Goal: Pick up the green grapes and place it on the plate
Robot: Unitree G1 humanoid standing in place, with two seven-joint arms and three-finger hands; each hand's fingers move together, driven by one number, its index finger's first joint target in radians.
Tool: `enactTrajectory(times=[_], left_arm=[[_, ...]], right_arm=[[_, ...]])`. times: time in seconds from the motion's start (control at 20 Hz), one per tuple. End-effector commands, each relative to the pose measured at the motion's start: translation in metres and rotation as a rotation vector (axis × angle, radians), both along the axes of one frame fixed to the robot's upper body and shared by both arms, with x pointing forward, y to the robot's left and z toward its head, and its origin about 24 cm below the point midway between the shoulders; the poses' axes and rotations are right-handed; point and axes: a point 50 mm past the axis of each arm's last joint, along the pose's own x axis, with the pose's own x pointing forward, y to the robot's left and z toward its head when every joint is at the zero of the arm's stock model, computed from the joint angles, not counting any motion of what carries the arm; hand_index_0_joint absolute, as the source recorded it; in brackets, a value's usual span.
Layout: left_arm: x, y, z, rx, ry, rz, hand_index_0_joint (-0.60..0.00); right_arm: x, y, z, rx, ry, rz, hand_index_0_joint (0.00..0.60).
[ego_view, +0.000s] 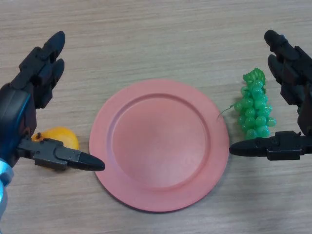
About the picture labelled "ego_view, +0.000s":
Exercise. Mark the yellow pear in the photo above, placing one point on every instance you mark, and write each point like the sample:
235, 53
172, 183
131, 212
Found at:
61, 134

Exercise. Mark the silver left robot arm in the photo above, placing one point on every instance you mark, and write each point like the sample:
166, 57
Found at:
3, 185

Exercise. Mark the pink round plate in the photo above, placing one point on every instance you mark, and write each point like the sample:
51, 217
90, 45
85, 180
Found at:
158, 146

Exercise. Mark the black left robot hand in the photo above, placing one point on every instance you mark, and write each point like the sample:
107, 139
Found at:
14, 109

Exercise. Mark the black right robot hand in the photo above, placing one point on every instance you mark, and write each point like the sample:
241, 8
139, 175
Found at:
296, 78

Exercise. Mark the green grapes bunch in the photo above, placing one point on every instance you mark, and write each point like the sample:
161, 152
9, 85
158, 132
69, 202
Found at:
256, 109

